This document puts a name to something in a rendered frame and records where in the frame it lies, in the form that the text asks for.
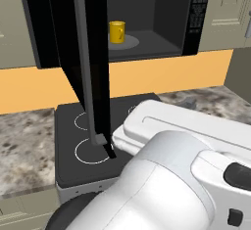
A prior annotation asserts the grey microwave turntable plate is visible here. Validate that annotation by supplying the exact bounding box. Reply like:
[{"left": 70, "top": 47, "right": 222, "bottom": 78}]
[{"left": 107, "top": 33, "right": 141, "bottom": 51}]

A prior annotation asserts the black microwave oven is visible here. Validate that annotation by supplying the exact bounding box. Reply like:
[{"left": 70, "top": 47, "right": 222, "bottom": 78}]
[{"left": 18, "top": 0, "right": 214, "bottom": 70}]

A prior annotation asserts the black microwave door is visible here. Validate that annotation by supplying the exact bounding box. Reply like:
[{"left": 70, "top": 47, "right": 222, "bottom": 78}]
[{"left": 45, "top": 0, "right": 118, "bottom": 160}]

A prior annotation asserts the yellow mug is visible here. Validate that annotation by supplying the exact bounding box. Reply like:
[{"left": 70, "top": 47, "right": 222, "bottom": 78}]
[{"left": 108, "top": 21, "right": 126, "bottom": 45}]

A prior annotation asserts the black hob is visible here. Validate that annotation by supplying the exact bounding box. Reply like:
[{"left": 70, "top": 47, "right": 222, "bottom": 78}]
[{"left": 53, "top": 92, "right": 163, "bottom": 190}]

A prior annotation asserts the beige base cupboard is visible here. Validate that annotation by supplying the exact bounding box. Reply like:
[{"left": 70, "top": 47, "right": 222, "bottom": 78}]
[{"left": 0, "top": 186, "right": 62, "bottom": 230}]

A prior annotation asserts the grey cupboard handle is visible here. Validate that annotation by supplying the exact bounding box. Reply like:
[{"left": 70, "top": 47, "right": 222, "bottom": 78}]
[{"left": 244, "top": 19, "right": 251, "bottom": 40}]

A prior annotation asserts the beige wall cupboard door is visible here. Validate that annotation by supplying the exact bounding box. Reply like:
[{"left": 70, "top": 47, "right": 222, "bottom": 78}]
[{"left": 198, "top": 0, "right": 251, "bottom": 53}]

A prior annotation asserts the grey microwave door handle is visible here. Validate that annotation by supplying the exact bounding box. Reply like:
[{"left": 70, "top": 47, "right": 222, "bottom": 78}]
[{"left": 71, "top": 0, "right": 108, "bottom": 147}]

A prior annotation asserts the beige wall cupboard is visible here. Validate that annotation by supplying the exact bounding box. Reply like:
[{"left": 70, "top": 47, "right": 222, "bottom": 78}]
[{"left": 0, "top": 0, "right": 37, "bottom": 70}]

